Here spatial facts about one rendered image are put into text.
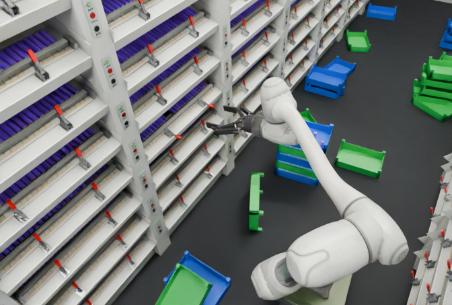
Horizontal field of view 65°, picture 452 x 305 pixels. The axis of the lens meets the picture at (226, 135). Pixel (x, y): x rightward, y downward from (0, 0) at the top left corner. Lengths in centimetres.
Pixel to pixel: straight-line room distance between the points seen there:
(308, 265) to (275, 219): 133
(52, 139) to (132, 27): 47
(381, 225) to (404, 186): 160
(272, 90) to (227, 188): 125
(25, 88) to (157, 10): 56
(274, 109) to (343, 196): 39
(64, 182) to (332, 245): 93
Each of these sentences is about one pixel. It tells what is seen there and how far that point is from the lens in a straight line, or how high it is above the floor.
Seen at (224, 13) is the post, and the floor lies 116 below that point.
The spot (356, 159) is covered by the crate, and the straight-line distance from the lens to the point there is 271.
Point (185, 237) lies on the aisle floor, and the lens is 225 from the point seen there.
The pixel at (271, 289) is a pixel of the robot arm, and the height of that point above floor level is 50.
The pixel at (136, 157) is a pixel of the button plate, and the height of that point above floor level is 82.
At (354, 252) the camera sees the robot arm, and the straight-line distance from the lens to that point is 101.
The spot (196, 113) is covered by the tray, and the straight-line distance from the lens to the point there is 184.
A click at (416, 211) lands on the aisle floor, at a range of 256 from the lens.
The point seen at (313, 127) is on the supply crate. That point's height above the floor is 33.
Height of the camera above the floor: 193
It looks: 44 degrees down
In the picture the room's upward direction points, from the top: 3 degrees counter-clockwise
